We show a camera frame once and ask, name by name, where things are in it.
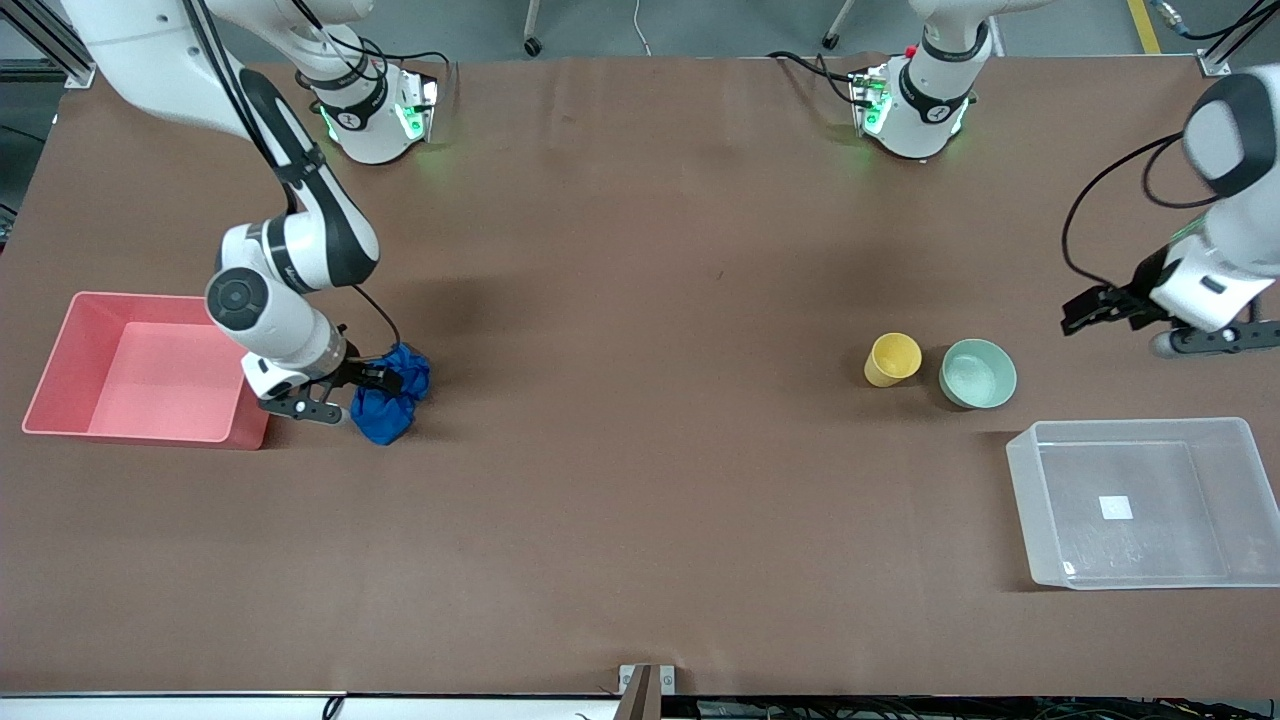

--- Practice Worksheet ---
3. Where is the blue cloth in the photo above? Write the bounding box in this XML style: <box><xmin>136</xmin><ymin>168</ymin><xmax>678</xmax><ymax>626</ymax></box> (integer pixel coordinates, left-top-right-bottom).
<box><xmin>350</xmin><ymin>343</ymin><xmax>433</xmax><ymax>447</ymax></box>

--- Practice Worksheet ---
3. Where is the light green bowl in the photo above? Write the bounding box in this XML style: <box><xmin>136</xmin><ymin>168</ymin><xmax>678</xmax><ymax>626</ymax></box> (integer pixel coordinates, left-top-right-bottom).
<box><xmin>939</xmin><ymin>338</ymin><xmax>1018</xmax><ymax>411</ymax></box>

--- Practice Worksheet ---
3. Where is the yellow plastic cup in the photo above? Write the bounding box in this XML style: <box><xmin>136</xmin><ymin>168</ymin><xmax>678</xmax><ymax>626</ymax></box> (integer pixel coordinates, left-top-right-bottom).
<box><xmin>864</xmin><ymin>332</ymin><xmax>923</xmax><ymax>389</ymax></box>

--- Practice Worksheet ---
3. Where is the clear plastic box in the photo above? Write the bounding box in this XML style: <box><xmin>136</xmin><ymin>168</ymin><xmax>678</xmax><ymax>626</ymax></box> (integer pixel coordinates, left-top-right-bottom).
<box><xmin>1006</xmin><ymin>417</ymin><xmax>1280</xmax><ymax>591</ymax></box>

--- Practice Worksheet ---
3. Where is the pink plastic bin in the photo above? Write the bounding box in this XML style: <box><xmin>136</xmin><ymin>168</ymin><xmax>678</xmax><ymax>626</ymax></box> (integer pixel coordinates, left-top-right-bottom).
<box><xmin>22</xmin><ymin>291</ymin><xmax>271</xmax><ymax>451</ymax></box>

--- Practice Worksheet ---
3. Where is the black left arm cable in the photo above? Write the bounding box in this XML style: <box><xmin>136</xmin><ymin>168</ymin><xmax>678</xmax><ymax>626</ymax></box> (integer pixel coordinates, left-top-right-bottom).
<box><xmin>1062</xmin><ymin>132</ymin><xmax>1223</xmax><ymax>293</ymax></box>

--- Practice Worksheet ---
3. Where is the black right base cable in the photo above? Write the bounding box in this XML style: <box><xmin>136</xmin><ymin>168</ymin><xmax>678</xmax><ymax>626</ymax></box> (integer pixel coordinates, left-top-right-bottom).
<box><xmin>362</xmin><ymin>38</ymin><xmax>459</xmax><ymax>101</ymax></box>

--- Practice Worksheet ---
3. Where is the black base cable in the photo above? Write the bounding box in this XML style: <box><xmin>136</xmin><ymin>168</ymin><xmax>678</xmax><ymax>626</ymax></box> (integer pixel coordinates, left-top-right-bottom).
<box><xmin>362</xmin><ymin>38</ymin><xmax>459</xmax><ymax>101</ymax></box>
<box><xmin>766</xmin><ymin>50</ymin><xmax>873</xmax><ymax>107</ymax></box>

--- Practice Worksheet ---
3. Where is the black left base cable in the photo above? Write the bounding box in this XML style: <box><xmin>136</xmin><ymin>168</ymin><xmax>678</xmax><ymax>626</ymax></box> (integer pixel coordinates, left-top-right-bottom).
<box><xmin>766</xmin><ymin>50</ymin><xmax>873</xmax><ymax>107</ymax></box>

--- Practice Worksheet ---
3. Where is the metal table edge bracket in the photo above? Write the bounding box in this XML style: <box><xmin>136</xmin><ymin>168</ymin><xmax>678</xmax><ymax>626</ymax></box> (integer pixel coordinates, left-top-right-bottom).
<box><xmin>617</xmin><ymin>663</ymin><xmax>677</xmax><ymax>720</ymax></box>

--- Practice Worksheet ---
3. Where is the aluminium frame profile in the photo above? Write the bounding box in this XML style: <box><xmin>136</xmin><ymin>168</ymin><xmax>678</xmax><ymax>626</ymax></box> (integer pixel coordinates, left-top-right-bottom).
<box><xmin>0</xmin><ymin>0</ymin><xmax>97</xmax><ymax>91</ymax></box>

